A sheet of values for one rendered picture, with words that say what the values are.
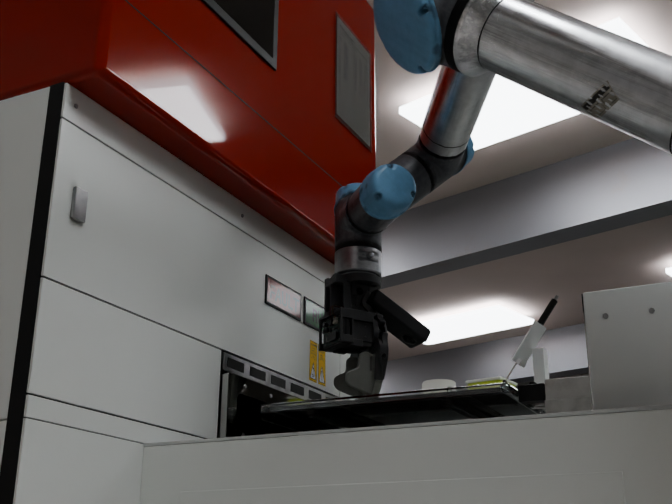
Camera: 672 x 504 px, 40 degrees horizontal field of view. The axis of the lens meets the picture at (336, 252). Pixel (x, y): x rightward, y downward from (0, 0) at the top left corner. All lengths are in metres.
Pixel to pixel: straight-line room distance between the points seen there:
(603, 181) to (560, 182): 0.27
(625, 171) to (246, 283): 4.12
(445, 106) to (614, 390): 0.51
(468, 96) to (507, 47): 0.31
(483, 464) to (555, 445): 0.08
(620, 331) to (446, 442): 0.22
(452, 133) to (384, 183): 0.12
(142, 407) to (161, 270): 0.18
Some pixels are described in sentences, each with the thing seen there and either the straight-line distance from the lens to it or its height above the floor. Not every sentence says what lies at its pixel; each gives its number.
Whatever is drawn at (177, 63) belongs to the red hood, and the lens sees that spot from 1.27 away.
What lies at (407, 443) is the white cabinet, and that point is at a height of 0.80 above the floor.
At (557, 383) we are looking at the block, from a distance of 1.21.
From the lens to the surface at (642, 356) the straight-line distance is 1.01.
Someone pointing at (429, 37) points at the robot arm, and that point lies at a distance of 1.03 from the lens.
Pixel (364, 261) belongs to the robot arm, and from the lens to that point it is 1.42.
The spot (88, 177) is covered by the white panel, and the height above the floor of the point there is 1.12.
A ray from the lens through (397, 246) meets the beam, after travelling 6.10.
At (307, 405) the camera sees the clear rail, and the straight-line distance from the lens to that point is 1.30.
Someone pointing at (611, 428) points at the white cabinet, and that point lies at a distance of 0.94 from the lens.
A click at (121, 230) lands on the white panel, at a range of 1.18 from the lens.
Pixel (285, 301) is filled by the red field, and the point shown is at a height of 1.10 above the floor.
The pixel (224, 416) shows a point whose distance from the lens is 1.31.
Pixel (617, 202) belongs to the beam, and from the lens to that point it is 5.33.
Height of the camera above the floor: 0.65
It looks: 20 degrees up
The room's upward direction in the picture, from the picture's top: straight up
